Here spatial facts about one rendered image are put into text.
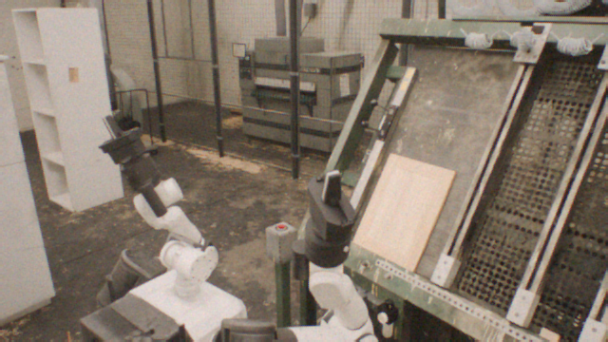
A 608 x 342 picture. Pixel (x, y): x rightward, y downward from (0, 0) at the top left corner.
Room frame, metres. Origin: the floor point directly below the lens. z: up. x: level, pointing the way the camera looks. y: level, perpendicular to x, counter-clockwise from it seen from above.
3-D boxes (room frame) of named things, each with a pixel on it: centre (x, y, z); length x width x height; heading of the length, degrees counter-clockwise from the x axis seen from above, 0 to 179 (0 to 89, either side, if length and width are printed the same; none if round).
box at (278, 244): (2.07, 0.15, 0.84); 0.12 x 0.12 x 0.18; 41
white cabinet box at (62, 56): (4.69, 2.56, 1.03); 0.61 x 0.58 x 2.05; 52
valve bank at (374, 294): (1.78, -0.19, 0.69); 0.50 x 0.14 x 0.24; 41
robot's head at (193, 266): (0.87, 0.28, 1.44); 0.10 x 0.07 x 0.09; 52
